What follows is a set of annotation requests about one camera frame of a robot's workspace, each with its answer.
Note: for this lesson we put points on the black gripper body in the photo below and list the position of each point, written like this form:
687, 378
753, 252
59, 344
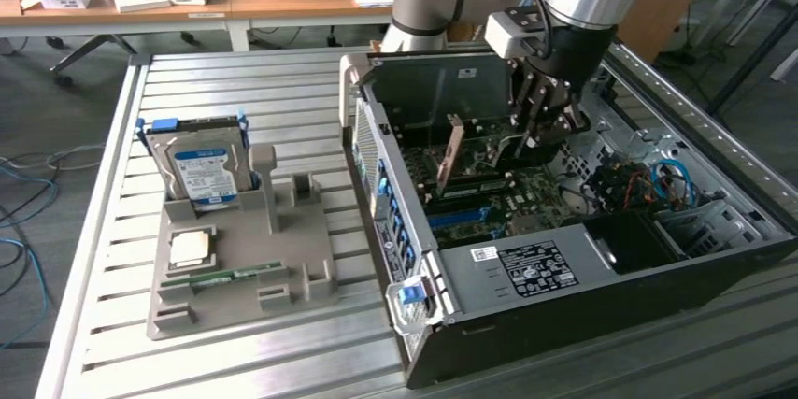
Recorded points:
579, 58

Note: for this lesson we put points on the low profile graphics card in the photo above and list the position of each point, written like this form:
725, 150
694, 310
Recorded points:
450, 156

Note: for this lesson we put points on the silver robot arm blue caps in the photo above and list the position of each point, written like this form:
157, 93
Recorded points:
423, 6

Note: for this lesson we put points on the black power connector bundle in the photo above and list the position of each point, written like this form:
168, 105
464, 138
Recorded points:
614, 189

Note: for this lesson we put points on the green motherboard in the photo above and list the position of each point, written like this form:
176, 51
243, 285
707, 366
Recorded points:
536, 193

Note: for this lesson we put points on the black RAM slot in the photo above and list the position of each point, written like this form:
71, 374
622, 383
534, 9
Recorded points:
480, 178

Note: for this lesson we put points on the installed RAM stick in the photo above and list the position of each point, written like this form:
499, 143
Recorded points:
476, 186

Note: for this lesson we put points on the short blue expansion slot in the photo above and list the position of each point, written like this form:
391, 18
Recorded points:
496, 232

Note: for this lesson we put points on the long blue expansion slot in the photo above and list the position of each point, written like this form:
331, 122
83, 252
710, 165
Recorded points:
458, 218

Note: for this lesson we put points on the blue card slot tab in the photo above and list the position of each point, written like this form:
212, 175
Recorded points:
408, 259
400, 235
394, 211
384, 191

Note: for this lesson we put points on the white table leg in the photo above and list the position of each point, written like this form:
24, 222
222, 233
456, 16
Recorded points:
785, 67

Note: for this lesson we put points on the grey power supply unit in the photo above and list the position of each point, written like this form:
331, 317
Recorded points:
474, 287

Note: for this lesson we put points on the open black PC case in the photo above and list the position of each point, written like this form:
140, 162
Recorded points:
560, 324

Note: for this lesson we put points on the blue case release latch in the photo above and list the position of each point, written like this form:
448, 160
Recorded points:
411, 294

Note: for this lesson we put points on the grey plastic parts rack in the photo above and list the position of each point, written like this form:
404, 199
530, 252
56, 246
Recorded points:
236, 254

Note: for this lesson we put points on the green RAM stick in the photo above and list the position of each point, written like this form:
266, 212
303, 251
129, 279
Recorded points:
218, 276

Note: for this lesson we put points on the silver CPU chip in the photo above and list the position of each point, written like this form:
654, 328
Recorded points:
188, 248

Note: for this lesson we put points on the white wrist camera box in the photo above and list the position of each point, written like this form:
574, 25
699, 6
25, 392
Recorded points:
507, 34

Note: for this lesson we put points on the black intrusion switch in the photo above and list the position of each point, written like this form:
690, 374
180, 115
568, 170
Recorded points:
386, 129

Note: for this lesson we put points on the black partition frame post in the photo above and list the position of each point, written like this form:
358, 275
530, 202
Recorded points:
751, 61

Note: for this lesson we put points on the silver disk bay bracket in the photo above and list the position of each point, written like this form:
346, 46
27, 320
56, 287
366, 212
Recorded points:
717, 226

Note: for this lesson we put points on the hard disk blue bracket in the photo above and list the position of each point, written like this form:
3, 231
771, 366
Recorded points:
203, 170

